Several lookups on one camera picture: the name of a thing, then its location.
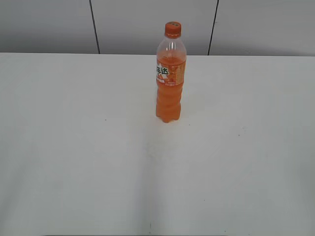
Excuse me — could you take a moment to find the orange soda plastic bottle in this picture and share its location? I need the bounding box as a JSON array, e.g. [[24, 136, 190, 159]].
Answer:
[[156, 37, 187, 123]]

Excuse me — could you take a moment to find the orange bottle cap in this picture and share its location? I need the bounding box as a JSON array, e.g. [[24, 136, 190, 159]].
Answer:
[[164, 21, 182, 39]]

